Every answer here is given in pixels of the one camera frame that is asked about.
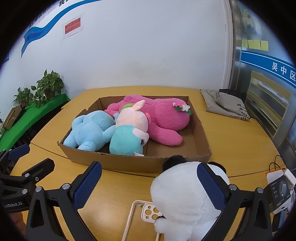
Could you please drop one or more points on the brown wooden box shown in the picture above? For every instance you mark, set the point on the brown wooden box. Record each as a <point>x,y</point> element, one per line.
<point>12,117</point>

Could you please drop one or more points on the black white product box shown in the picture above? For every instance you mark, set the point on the black white product box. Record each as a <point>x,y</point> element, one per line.
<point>280,191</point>

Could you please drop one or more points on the light blue plush toy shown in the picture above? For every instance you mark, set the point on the light blue plush toy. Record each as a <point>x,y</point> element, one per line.
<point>92,131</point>

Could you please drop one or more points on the yellow sticky notes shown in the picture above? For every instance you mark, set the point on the yellow sticky notes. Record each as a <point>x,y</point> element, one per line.
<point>255,44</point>

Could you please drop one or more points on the pink plush toy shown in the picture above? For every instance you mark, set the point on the pink plush toy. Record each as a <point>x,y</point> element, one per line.
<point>168,116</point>

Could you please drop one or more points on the person's hand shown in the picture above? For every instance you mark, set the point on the person's hand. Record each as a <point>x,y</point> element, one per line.
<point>17,219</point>

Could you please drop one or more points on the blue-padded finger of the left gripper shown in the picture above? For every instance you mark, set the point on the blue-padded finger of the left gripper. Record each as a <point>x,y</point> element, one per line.
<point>15,154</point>

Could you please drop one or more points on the red wall notice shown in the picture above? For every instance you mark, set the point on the red wall notice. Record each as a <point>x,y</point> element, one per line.
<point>72,27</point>

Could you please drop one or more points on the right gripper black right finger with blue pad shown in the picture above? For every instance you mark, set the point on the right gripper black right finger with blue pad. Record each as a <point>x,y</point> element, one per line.
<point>255,224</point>

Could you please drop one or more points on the brown cardboard tray box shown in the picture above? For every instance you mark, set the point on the brown cardboard tray box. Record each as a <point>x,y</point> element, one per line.
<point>195,147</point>

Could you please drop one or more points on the grey canvas bag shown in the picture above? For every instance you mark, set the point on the grey canvas bag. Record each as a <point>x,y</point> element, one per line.
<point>224,104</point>

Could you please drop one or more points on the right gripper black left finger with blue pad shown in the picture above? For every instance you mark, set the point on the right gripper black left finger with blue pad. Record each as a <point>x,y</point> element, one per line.
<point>42,221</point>

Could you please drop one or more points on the beige phone case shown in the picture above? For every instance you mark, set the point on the beige phone case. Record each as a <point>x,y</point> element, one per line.
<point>140,222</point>

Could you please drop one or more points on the pink pig plush teal dress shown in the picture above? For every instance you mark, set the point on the pink pig plush teal dress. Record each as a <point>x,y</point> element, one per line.
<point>130,133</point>

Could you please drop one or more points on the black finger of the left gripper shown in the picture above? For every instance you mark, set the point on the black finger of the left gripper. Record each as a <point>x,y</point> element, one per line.
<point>40,170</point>

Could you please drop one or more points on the white panda plush toy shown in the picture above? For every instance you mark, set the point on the white panda plush toy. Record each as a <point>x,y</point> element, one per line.
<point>187,212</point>

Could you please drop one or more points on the small potted green plant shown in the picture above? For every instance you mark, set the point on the small potted green plant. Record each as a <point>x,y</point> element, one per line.
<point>23,97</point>

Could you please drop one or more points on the large potted green plant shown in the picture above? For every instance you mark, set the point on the large potted green plant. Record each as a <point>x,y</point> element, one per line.
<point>47,87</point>

